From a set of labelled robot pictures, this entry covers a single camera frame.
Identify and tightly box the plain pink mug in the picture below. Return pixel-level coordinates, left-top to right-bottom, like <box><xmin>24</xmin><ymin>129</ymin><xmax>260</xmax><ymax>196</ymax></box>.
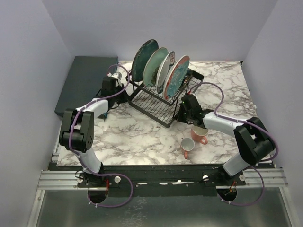
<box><xmin>191</xmin><ymin>126</ymin><xmax>208</xmax><ymax>145</ymax></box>

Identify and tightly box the printed salmon coffee mug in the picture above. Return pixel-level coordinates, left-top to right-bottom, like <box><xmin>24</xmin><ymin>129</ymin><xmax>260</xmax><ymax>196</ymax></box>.
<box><xmin>180</xmin><ymin>138</ymin><xmax>195</xmax><ymax>159</ymax></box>

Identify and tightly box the red plate teal flower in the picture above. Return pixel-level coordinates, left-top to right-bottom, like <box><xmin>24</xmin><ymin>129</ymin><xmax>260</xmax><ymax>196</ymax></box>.
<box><xmin>163</xmin><ymin>55</ymin><xmax>190</xmax><ymax>100</ymax></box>

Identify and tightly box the black wire dish rack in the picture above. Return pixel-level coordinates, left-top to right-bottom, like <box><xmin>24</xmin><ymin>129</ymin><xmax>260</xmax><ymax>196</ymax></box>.
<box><xmin>127</xmin><ymin>68</ymin><xmax>205</xmax><ymax>128</ymax></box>

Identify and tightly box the orange plate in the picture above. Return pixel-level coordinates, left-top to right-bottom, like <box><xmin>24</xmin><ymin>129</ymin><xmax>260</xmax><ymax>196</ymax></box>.
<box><xmin>143</xmin><ymin>47</ymin><xmax>169</xmax><ymax>87</ymax></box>

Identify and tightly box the blue glazed floral plate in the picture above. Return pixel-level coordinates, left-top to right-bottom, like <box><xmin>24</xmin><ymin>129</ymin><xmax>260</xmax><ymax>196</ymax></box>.
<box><xmin>131</xmin><ymin>39</ymin><xmax>159</xmax><ymax>82</ymax></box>

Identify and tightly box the teal patterned bottom plate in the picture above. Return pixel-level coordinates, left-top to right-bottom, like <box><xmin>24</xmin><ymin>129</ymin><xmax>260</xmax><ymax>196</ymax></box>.
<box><xmin>156</xmin><ymin>51</ymin><xmax>175</xmax><ymax>94</ymax></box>

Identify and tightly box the dark bowl beige inside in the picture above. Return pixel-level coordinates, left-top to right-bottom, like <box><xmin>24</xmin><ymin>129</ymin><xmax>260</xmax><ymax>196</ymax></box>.
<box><xmin>184</xmin><ymin>75</ymin><xmax>193</xmax><ymax>84</ymax></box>

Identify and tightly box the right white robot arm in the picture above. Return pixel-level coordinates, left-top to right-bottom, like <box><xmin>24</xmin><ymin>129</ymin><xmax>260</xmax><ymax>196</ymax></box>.
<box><xmin>177</xmin><ymin>94</ymin><xmax>278</xmax><ymax>185</ymax></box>

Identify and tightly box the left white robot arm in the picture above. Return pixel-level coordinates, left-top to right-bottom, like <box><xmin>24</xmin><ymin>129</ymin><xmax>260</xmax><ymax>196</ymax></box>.
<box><xmin>59</xmin><ymin>73</ymin><xmax>128</xmax><ymax>187</ymax></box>

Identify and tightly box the dark grey flat box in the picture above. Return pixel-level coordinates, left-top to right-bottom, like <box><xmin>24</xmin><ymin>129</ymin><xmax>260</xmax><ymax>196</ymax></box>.
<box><xmin>54</xmin><ymin>56</ymin><xmax>118</xmax><ymax>117</ymax></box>

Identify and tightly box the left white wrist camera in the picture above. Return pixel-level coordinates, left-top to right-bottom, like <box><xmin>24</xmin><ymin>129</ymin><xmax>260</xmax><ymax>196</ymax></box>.
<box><xmin>107</xmin><ymin>72</ymin><xmax>122</xmax><ymax>83</ymax></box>

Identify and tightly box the black mounting rail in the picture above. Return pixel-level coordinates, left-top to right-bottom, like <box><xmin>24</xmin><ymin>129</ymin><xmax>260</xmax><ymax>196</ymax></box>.
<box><xmin>77</xmin><ymin>164</ymin><xmax>246</xmax><ymax>197</ymax></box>

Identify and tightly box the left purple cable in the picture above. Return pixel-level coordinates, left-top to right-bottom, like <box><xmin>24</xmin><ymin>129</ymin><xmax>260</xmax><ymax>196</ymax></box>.
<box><xmin>70</xmin><ymin>64</ymin><xmax>134</xmax><ymax>209</ymax></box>

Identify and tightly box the purple cable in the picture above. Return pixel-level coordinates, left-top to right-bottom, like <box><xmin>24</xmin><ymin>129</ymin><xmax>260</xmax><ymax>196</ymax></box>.
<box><xmin>188</xmin><ymin>81</ymin><xmax>280</xmax><ymax>207</ymax></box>
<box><xmin>70</xmin><ymin>64</ymin><xmax>134</xmax><ymax>209</ymax></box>

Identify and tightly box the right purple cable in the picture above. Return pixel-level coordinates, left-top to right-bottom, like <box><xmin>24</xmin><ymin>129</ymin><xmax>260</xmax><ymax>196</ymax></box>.
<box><xmin>188</xmin><ymin>81</ymin><xmax>280</xmax><ymax>207</ymax></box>

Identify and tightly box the aluminium frame rail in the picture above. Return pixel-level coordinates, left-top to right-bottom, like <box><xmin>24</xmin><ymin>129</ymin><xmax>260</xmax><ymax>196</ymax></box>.
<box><xmin>29</xmin><ymin>113</ymin><xmax>291</xmax><ymax>227</ymax></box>

